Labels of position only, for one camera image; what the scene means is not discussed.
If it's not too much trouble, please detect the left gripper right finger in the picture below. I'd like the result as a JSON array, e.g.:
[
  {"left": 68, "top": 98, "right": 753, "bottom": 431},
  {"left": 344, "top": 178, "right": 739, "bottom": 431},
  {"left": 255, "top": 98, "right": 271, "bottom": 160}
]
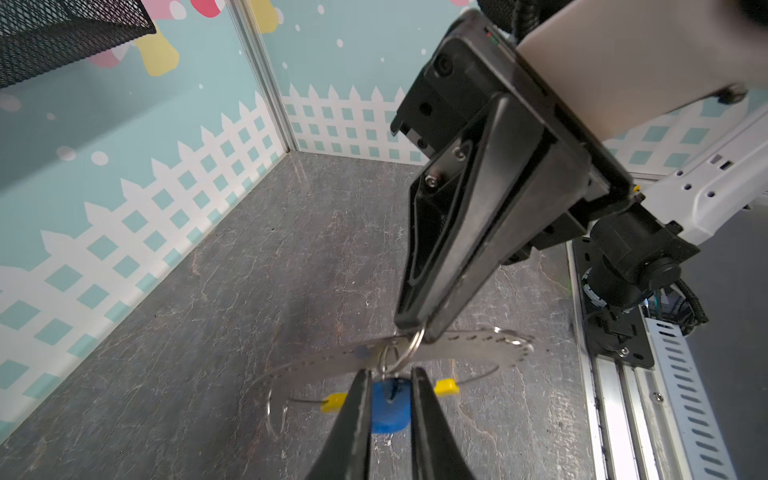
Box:
[{"left": 410, "top": 367, "right": 475, "bottom": 480}]

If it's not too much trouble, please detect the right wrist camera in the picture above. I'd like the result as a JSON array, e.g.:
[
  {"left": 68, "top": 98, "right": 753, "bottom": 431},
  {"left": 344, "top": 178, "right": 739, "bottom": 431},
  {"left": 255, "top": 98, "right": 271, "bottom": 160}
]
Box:
[{"left": 518, "top": 0, "right": 767, "bottom": 141}]

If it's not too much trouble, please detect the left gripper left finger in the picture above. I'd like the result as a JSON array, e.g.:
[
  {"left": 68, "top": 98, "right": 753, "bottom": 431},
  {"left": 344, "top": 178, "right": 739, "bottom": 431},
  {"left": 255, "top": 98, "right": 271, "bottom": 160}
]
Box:
[{"left": 306, "top": 370, "right": 373, "bottom": 480}]

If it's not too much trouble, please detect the metal curved keyring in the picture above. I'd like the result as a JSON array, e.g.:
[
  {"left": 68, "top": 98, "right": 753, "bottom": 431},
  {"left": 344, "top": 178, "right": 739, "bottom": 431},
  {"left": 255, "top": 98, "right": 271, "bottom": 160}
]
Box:
[{"left": 251, "top": 327, "right": 534, "bottom": 439}]

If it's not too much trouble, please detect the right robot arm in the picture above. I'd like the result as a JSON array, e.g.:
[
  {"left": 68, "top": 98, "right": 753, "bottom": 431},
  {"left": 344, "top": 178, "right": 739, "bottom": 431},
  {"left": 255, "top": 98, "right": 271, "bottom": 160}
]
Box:
[{"left": 391, "top": 1, "right": 767, "bottom": 367}]

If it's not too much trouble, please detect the black mesh wall basket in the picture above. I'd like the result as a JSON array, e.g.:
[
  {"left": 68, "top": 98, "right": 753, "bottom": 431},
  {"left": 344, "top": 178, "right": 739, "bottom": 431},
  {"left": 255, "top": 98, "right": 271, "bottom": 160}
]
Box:
[{"left": 1, "top": 0, "right": 156, "bottom": 88}]

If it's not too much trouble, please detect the white slotted cable duct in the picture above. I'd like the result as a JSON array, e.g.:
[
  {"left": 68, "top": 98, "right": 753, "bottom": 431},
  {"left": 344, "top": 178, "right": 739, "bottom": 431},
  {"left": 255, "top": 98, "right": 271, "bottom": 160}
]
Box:
[{"left": 645, "top": 319, "right": 736, "bottom": 479}]

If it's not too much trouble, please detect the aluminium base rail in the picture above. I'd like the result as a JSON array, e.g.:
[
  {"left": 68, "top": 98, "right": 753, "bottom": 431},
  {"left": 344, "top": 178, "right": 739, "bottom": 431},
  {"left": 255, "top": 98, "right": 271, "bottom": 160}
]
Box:
[{"left": 567, "top": 238, "right": 693, "bottom": 479}]

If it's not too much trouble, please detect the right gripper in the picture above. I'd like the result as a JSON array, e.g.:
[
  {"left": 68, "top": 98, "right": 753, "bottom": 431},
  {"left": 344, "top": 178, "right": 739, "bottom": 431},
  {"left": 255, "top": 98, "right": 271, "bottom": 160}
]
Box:
[{"left": 390, "top": 10, "right": 631, "bottom": 342}]

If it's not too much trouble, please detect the yellow key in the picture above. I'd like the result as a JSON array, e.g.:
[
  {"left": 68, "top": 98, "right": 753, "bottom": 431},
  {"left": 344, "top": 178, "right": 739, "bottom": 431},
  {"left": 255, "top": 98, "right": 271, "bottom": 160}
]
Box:
[{"left": 320, "top": 379, "right": 460, "bottom": 413}]

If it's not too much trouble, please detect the blue key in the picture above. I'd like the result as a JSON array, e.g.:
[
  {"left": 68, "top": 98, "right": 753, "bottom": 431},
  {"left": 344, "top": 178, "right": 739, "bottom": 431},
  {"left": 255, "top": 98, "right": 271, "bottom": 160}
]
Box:
[{"left": 372, "top": 378, "right": 411, "bottom": 435}]

